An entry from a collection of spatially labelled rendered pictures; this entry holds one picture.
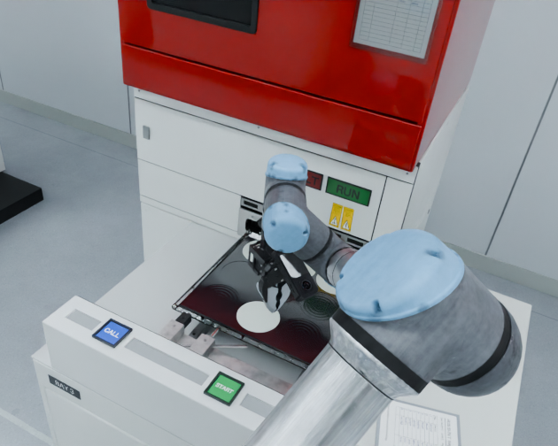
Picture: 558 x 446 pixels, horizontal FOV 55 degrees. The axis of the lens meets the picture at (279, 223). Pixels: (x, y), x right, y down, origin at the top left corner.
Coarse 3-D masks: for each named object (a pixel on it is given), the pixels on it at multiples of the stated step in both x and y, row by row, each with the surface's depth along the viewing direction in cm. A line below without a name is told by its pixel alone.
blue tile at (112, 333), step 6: (108, 324) 108; (114, 324) 108; (102, 330) 107; (108, 330) 107; (114, 330) 107; (120, 330) 107; (126, 330) 107; (102, 336) 105; (108, 336) 105; (114, 336) 106; (120, 336) 106; (114, 342) 104
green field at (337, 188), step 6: (330, 180) 135; (330, 186) 135; (336, 186) 135; (342, 186) 134; (348, 186) 133; (330, 192) 136; (336, 192) 136; (342, 192) 135; (348, 192) 134; (354, 192) 133; (360, 192) 132; (366, 192) 132; (348, 198) 135; (354, 198) 134; (360, 198) 133; (366, 198) 133; (366, 204) 133
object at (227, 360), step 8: (184, 336) 118; (184, 344) 117; (216, 352) 116; (216, 360) 114; (224, 360) 114; (232, 360) 114; (240, 360) 114; (232, 368) 113; (240, 368) 113; (248, 368) 113; (256, 368) 113; (248, 376) 111; (256, 376) 111; (264, 376) 112; (272, 376) 112; (264, 384) 110; (272, 384) 110; (280, 384) 110; (288, 384) 111; (280, 392) 109
